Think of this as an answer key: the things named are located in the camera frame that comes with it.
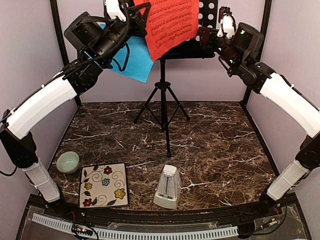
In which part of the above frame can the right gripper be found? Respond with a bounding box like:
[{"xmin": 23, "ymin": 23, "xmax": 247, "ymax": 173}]
[{"xmin": 198, "ymin": 26, "xmax": 244, "ymax": 71}]

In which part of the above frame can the black music stand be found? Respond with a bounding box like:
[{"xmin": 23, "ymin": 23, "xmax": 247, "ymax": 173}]
[{"xmin": 103, "ymin": 0, "xmax": 219, "ymax": 158}]

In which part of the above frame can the red sheet music page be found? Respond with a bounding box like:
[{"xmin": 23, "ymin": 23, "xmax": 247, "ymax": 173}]
[{"xmin": 145, "ymin": 0, "xmax": 199, "ymax": 61}]

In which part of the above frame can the blue sheet music page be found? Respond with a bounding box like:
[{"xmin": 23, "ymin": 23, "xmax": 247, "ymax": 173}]
[{"xmin": 109, "ymin": 36, "xmax": 154, "ymax": 83}]

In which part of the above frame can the white metronome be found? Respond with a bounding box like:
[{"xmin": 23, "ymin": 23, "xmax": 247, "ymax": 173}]
[{"xmin": 153, "ymin": 164, "xmax": 181, "ymax": 209}]

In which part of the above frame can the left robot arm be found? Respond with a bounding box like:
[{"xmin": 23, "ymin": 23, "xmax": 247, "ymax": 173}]
[{"xmin": 0, "ymin": 0, "xmax": 151, "ymax": 218}]

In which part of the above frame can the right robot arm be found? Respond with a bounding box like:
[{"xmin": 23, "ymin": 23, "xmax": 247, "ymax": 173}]
[{"xmin": 198, "ymin": 22, "xmax": 320, "ymax": 217}]

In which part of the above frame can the green ceramic bowl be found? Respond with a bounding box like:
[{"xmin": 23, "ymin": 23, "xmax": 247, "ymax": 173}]
[{"xmin": 56, "ymin": 151, "xmax": 80, "ymax": 174}]

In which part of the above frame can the square floral plate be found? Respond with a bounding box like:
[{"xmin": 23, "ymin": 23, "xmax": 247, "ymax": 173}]
[{"xmin": 78, "ymin": 162, "xmax": 129, "ymax": 209}]

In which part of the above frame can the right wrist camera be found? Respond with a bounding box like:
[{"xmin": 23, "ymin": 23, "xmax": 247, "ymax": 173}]
[{"xmin": 217, "ymin": 6, "xmax": 237, "ymax": 40}]

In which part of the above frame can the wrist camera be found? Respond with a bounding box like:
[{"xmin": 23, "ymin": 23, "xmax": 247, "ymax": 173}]
[
  {"xmin": 103, "ymin": 0, "xmax": 127, "ymax": 22},
  {"xmin": 217, "ymin": 6, "xmax": 237, "ymax": 40}
]

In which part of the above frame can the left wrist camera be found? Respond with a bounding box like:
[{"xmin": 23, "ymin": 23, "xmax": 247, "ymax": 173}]
[{"xmin": 103, "ymin": 0, "xmax": 127, "ymax": 22}]

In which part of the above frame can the right black frame post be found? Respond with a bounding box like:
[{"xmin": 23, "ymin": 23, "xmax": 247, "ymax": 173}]
[{"xmin": 241, "ymin": 0, "xmax": 273, "ymax": 106}]

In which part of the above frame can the black frame post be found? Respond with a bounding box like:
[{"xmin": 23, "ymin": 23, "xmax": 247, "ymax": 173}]
[
  {"xmin": 241, "ymin": 0, "xmax": 273, "ymax": 106},
  {"xmin": 49, "ymin": 0, "xmax": 82, "ymax": 106}
]

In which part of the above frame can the left black frame post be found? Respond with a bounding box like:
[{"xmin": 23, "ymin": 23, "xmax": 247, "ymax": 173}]
[{"xmin": 49, "ymin": 0, "xmax": 82, "ymax": 106}]

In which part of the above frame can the white cable duct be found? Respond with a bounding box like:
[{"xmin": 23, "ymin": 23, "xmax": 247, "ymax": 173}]
[{"xmin": 31, "ymin": 213, "xmax": 239, "ymax": 240}]

